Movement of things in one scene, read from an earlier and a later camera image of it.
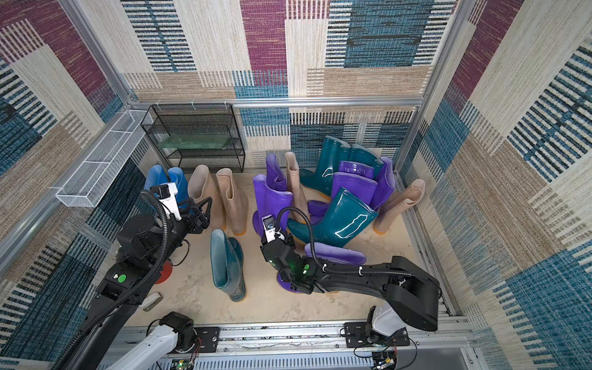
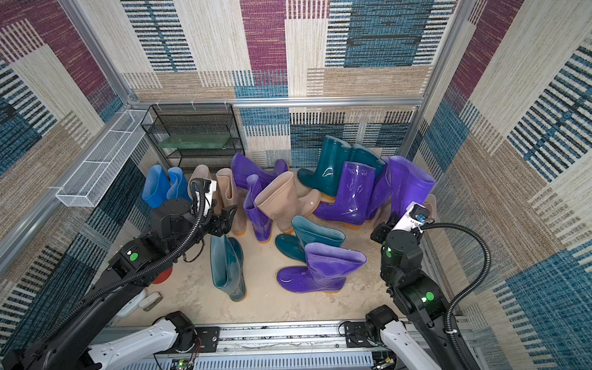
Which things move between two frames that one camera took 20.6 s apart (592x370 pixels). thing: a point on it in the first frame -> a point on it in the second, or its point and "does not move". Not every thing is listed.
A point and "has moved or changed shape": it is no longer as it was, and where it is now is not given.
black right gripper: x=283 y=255 -> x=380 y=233
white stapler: x=150 y=301 does not move
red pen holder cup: x=166 y=273 does not move
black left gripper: x=201 y=221 -> x=221 y=223
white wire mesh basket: x=86 y=185 does not move
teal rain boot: x=349 y=220 has moved or changed shape
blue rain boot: x=176 y=176 does not move
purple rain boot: x=275 y=177 -> x=241 y=168
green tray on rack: x=216 y=141 does not move
